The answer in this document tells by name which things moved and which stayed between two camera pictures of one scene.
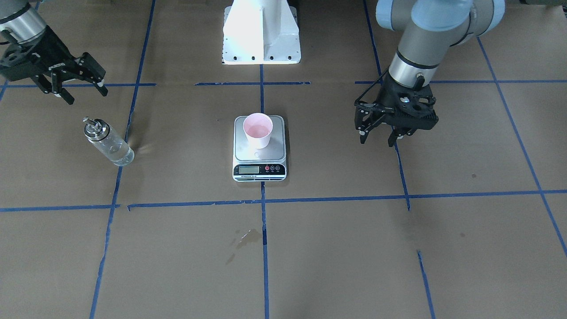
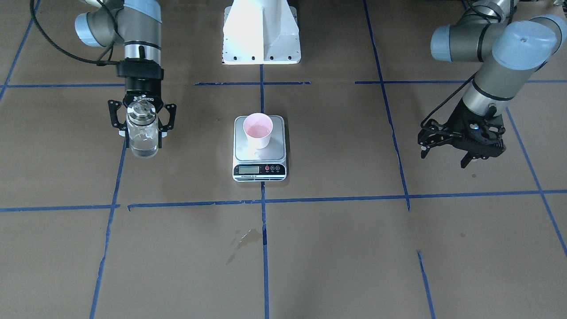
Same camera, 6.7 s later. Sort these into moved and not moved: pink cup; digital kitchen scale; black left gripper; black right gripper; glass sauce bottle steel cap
Moved: black right gripper; black left gripper; glass sauce bottle steel cap
Not moved: pink cup; digital kitchen scale
